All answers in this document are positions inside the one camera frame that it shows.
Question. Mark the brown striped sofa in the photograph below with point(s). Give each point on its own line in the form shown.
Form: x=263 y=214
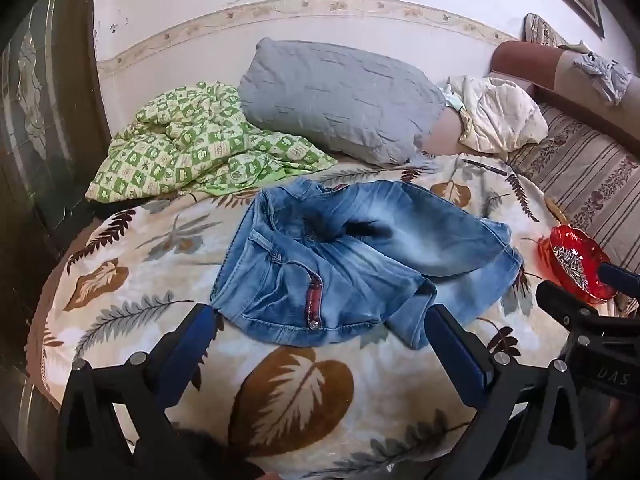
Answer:
x=585 y=170

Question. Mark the cream crumpled cloth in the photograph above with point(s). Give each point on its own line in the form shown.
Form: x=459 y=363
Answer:
x=500 y=115

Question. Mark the black pen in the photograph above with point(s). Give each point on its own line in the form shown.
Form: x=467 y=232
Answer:
x=485 y=167

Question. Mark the orange wooden stick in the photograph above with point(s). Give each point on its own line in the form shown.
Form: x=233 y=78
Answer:
x=556 y=210

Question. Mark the green checked cloth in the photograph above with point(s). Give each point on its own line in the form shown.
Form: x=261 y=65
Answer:
x=175 y=145

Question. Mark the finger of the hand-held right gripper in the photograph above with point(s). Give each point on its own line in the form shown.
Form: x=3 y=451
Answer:
x=620 y=275
x=565 y=297

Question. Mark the blue denim pants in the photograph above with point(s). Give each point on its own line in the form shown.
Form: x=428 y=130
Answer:
x=350 y=260

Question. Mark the dark patterned door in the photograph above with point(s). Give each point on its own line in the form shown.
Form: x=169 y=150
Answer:
x=45 y=135

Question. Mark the red glass bowl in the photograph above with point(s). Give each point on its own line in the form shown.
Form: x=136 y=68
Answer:
x=570 y=265

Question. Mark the dark cloth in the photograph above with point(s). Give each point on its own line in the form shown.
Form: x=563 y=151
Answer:
x=215 y=457

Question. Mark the pink pillow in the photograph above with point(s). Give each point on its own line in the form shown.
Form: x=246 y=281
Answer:
x=442 y=135

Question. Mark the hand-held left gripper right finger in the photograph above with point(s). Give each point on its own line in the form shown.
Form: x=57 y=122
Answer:
x=457 y=350

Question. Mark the grey crumpled cloth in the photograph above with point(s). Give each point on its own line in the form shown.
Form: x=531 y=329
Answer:
x=602 y=75

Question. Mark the leaf printed blanket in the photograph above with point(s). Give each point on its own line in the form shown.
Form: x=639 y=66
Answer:
x=150 y=270

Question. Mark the striped cushion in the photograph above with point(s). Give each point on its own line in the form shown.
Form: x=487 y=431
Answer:
x=542 y=30

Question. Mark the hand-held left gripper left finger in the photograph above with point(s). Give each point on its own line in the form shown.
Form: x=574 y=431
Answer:
x=186 y=345

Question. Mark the grey pillow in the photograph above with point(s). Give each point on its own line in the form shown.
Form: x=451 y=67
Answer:
x=340 y=95

